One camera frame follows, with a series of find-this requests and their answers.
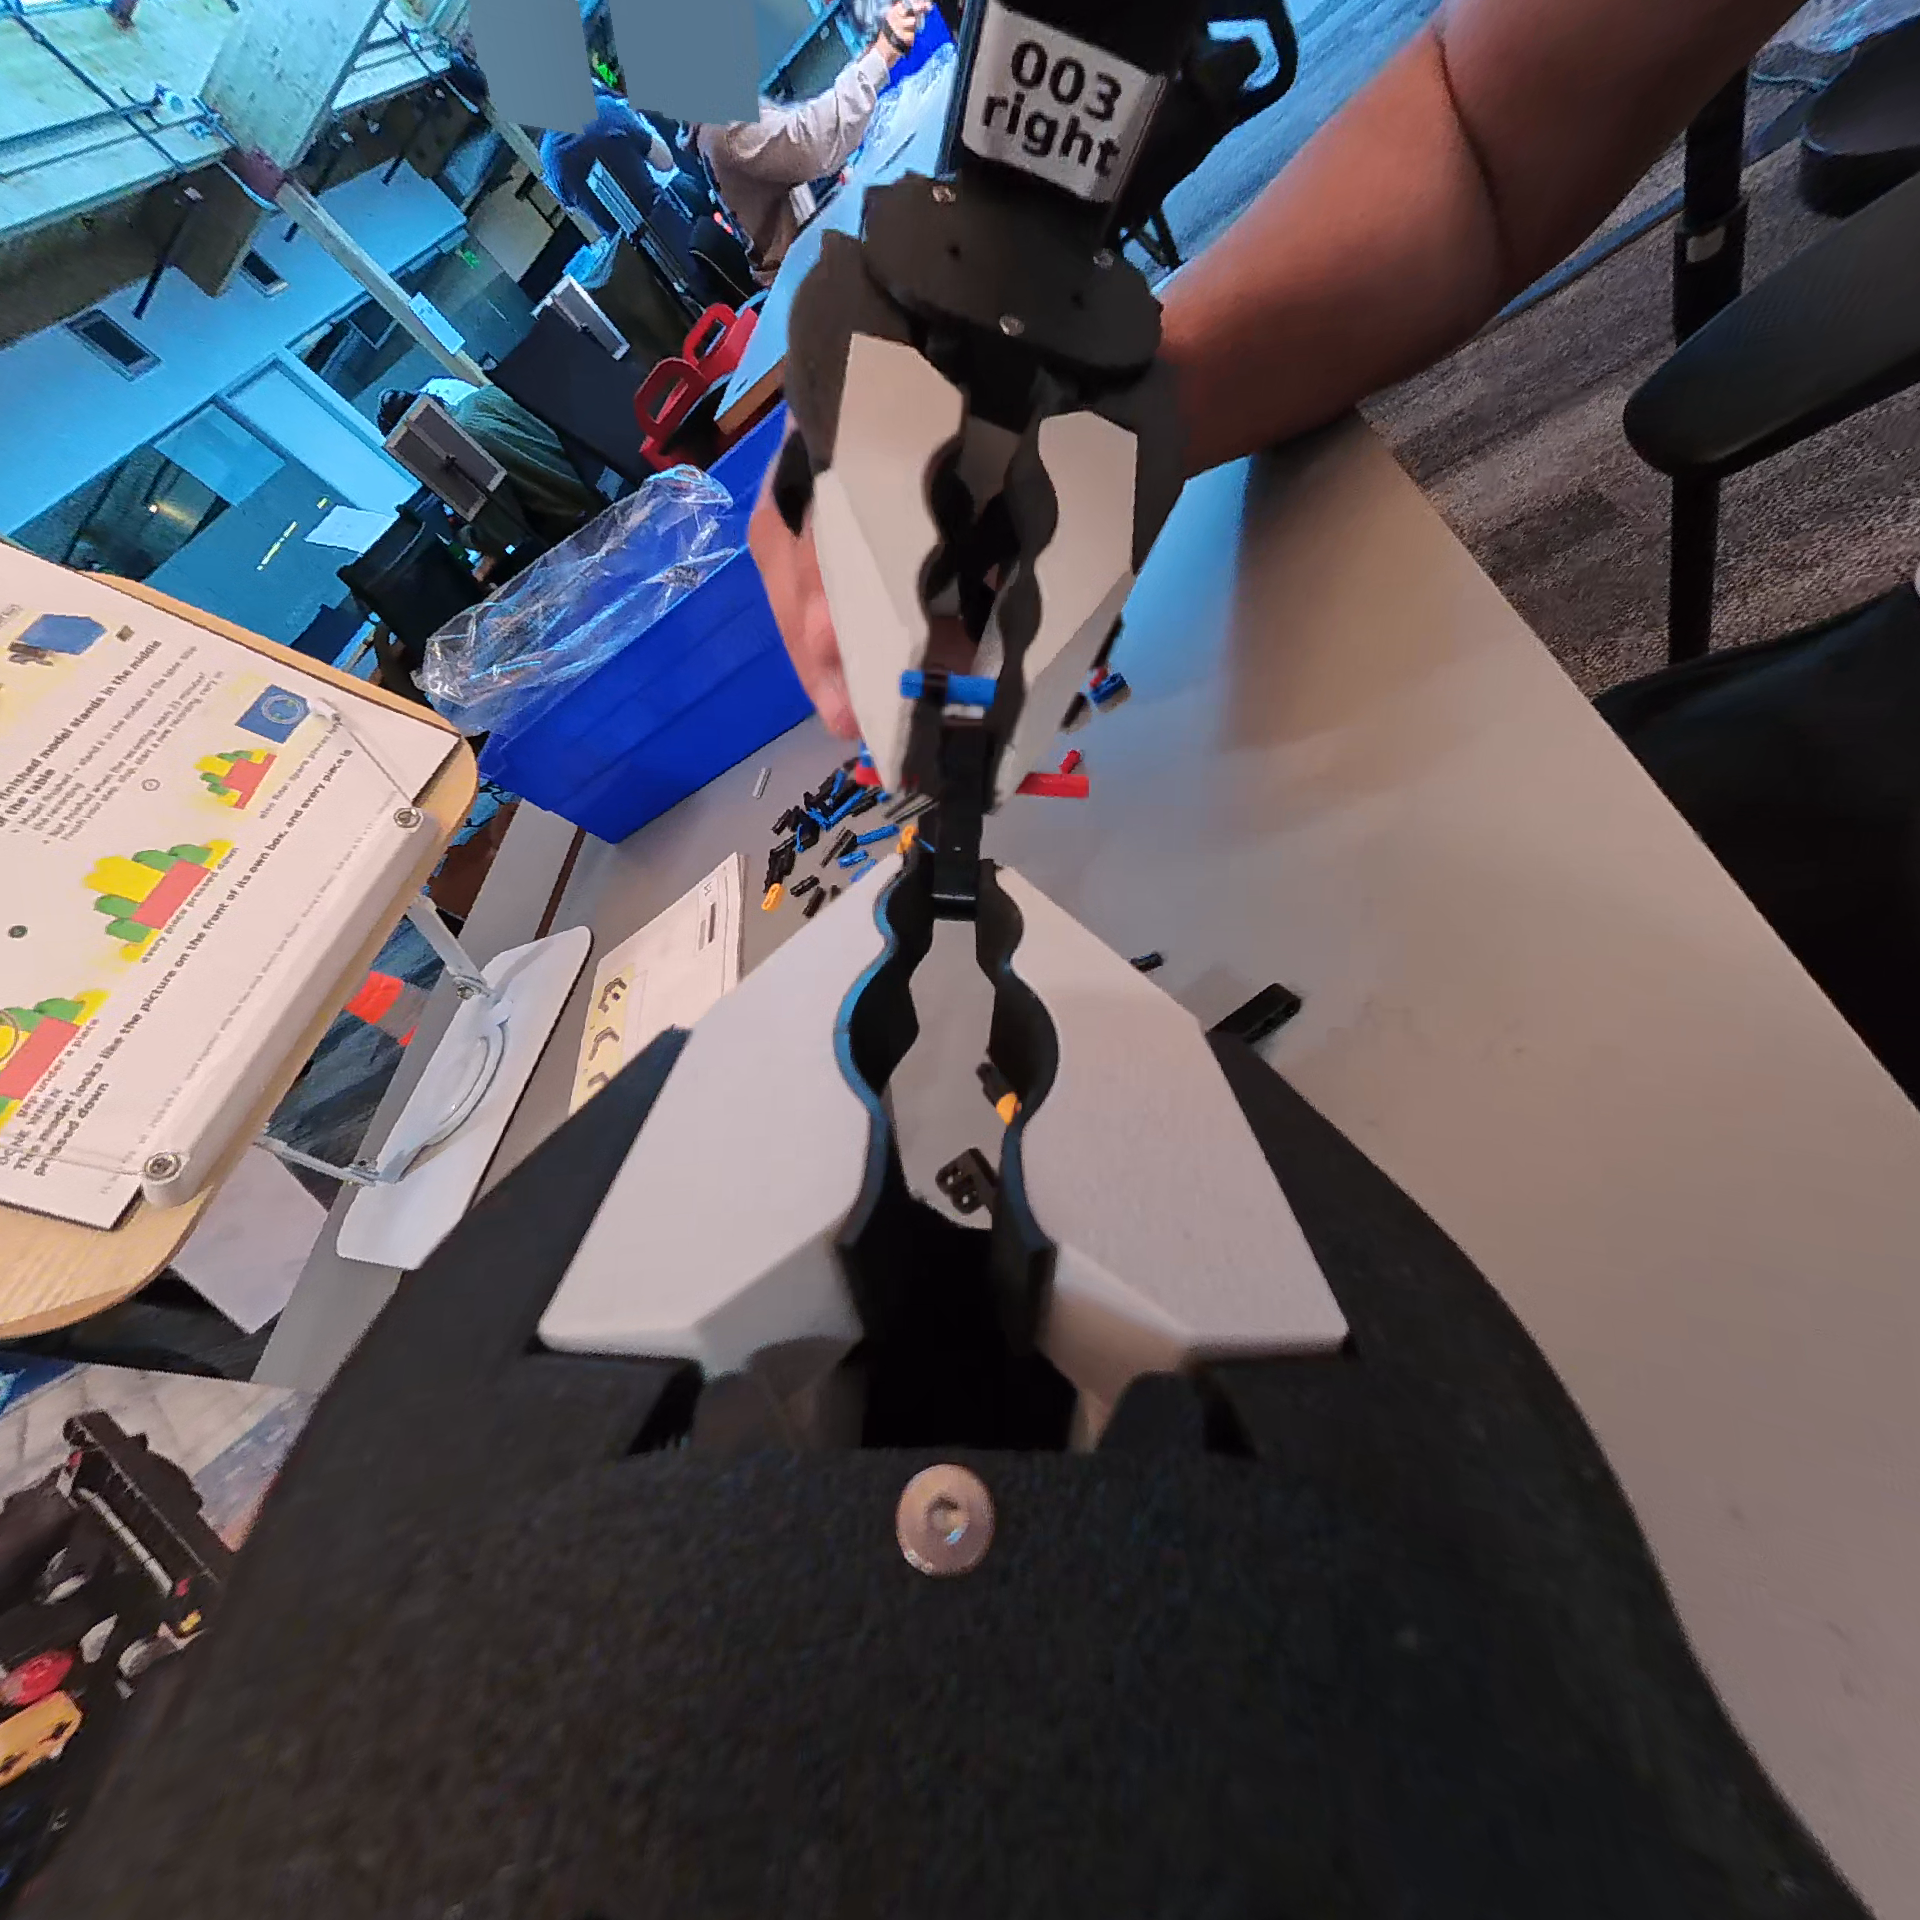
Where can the pile of small lego pieces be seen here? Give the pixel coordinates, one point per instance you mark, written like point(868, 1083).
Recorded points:
point(832, 841)

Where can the printed instruction sheet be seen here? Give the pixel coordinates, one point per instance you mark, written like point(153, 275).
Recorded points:
point(195, 841)

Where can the clear plastic bag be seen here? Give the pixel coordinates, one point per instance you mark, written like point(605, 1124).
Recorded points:
point(599, 601)

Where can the black angled lego beam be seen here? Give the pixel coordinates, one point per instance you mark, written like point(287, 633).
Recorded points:
point(953, 841)

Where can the red chair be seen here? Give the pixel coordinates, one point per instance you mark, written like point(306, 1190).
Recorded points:
point(705, 353)

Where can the white stand base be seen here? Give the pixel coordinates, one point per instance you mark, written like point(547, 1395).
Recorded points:
point(480, 1051)

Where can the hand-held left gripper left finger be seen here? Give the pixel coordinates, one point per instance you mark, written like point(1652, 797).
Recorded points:
point(721, 1186)

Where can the short black lego beam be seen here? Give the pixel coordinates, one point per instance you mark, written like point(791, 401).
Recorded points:
point(1258, 1013)

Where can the person's right forearm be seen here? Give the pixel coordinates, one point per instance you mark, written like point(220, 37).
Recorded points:
point(1424, 226)

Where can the black office chair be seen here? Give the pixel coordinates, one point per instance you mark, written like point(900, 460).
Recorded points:
point(1769, 346)
point(1786, 841)

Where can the blue lego pin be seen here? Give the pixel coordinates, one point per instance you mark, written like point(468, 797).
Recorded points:
point(960, 686)

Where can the small black lego connector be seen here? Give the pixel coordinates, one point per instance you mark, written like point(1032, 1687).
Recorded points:
point(967, 1182)

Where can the blue plastic bin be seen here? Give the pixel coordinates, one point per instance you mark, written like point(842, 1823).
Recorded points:
point(661, 751)

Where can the orange striped cone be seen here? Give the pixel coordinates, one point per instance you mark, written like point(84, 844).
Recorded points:
point(381, 1009)

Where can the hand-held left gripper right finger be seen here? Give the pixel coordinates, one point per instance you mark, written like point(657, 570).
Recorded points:
point(1184, 1186)

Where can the person's right hand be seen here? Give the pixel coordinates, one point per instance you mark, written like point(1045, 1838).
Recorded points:
point(796, 601)

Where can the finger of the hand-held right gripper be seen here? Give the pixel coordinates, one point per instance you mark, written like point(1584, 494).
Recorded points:
point(879, 525)
point(1088, 525)

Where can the lego instruction booklet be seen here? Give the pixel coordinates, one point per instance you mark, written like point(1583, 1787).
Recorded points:
point(674, 961)

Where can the white paper sheet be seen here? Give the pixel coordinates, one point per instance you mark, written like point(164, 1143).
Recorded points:
point(248, 1245)

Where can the orange black lego pin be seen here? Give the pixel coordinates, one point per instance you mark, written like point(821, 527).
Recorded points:
point(999, 1093)

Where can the lego set box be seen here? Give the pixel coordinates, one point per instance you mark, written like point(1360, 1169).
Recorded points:
point(90, 1577)

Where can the red lego piece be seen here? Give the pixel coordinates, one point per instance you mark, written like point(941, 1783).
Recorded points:
point(1059, 780)

